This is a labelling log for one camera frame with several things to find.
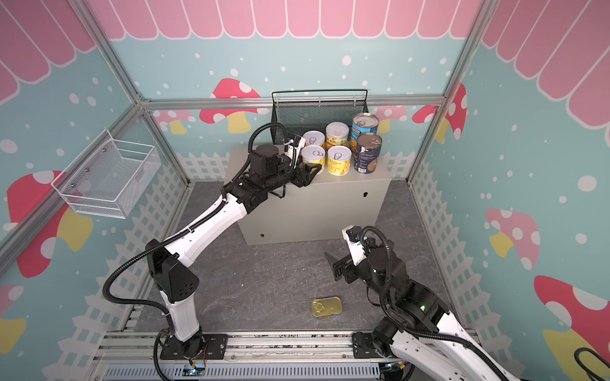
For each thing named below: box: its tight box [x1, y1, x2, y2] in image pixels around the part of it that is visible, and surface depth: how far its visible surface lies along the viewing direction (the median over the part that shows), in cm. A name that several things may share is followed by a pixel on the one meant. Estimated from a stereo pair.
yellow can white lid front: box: [327, 145, 352, 177], surface depth 74 cm
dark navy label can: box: [353, 132, 383, 175], surface depth 71 cm
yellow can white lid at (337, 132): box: [325, 121, 350, 146], surface depth 78 cm
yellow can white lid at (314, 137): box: [302, 130, 326, 146], surface depth 79 cm
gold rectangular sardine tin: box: [311, 296, 343, 318], surface depth 80 cm
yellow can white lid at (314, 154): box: [301, 144, 326, 176], surface depth 74 cm
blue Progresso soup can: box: [350, 112, 380, 147], surface depth 76 cm
